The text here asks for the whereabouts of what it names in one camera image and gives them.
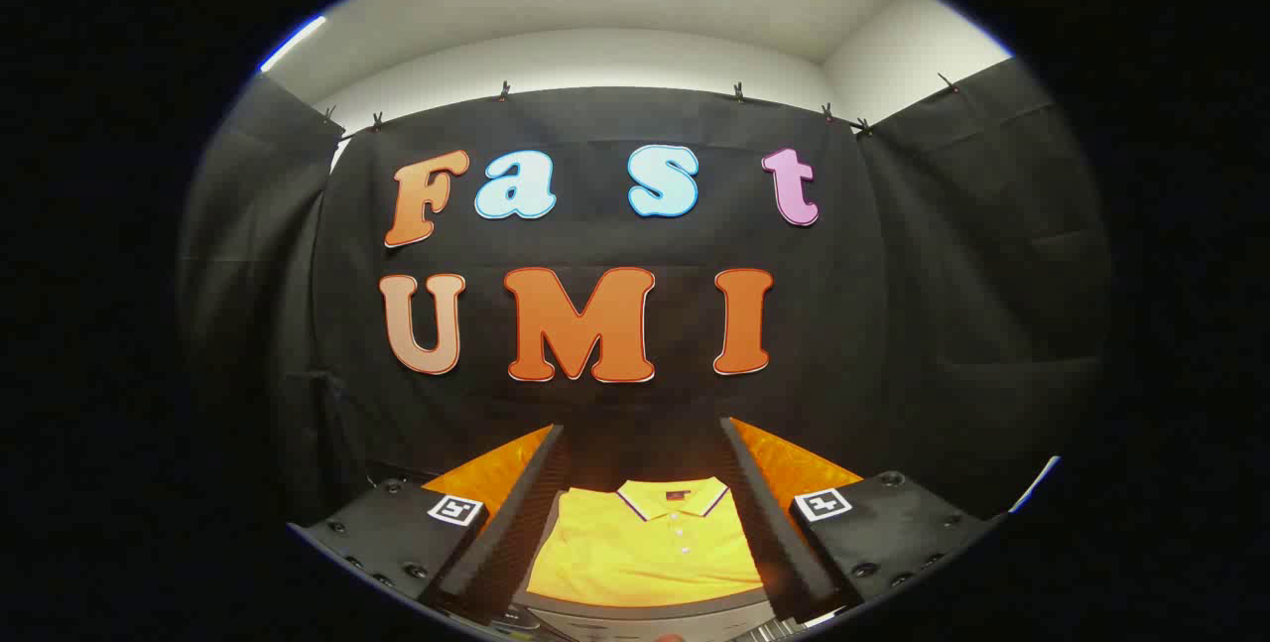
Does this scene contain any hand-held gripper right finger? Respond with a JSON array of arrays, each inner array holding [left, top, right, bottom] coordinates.
[[719, 416, 1008, 623]]

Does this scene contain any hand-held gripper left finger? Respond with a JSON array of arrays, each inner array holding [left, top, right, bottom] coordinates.
[[288, 424, 567, 628]]

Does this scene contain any yellow polo shirt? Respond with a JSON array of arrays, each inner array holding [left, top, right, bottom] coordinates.
[[526, 478, 765, 609]]

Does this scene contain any row of black clips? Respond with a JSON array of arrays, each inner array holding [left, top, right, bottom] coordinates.
[[319, 72, 961, 139]]

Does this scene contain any ceiling strip light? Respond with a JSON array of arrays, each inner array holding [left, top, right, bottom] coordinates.
[[260, 14, 327, 73]]

